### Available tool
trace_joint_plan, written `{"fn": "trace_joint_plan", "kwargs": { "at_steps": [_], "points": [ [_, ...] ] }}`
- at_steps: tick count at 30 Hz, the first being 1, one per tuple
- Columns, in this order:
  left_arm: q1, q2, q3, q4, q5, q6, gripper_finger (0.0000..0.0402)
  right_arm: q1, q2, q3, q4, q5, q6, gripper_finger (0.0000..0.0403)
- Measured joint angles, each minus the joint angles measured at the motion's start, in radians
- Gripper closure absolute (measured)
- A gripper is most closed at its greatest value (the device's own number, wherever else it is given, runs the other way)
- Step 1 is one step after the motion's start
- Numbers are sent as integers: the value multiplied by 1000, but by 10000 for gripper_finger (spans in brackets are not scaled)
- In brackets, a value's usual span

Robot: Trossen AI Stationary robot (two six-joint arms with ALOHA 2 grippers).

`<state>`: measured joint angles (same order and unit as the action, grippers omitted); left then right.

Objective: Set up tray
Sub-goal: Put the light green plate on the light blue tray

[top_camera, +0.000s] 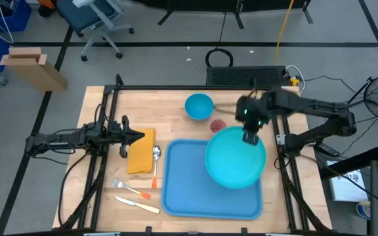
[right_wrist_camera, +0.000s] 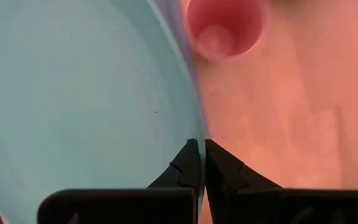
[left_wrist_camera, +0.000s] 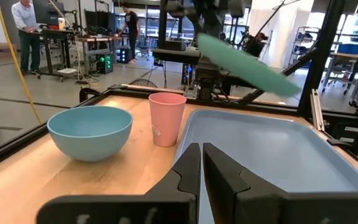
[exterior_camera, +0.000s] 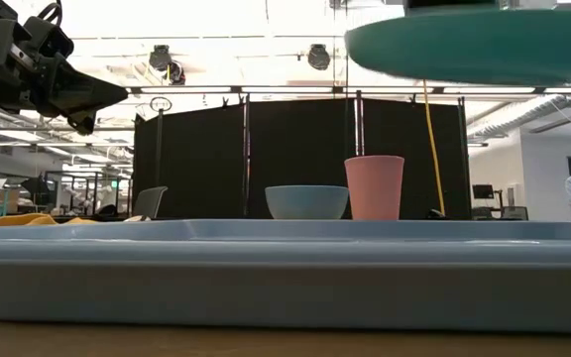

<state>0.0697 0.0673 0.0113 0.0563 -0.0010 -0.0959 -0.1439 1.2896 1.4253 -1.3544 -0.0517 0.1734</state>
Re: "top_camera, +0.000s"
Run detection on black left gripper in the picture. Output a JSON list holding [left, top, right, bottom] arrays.
[[110, 115, 146, 159]]

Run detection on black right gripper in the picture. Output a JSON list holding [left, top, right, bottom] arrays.
[[236, 93, 272, 146]]

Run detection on yellow cloth napkin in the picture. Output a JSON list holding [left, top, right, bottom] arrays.
[[126, 128, 157, 175]]

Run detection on teal plastic plate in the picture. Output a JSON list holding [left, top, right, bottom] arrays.
[[205, 126, 267, 189]]

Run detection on orange-handled metal spoon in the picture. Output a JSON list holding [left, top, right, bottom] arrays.
[[151, 145, 162, 189]]

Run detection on pink plastic cup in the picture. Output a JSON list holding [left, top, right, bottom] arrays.
[[209, 119, 227, 134]]

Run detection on blue plastic bowl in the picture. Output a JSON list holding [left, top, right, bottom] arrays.
[[184, 92, 215, 121]]

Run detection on blue plastic tray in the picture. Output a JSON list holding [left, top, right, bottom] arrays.
[[161, 138, 264, 221]]

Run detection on black perforated computer case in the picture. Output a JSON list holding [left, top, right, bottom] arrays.
[[205, 65, 289, 87]]

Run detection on white paper box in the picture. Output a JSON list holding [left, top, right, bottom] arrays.
[[326, 160, 369, 203]]

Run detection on tall open cardboard box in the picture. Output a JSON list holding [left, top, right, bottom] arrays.
[[0, 47, 69, 93]]

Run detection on grey office chair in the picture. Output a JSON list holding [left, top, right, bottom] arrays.
[[56, 0, 135, 63]]

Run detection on orange-handled metal fork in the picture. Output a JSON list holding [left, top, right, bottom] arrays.
[[111, 178, 152, 201]]

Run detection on cream-handled metal knife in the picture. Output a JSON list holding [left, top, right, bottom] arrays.
[[114, 195, 161, 215]]

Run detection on thick white power cable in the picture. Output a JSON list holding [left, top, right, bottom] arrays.
[[285, 64, 306, 95]]

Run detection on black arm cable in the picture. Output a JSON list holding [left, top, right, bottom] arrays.
[[57, 151, 90, 227]]

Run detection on black coiled cable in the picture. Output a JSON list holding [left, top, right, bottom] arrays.
[[205, 47, 234, 68]]

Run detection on yellow floor cable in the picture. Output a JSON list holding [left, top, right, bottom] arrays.
[[274, 0, 295, 65]]

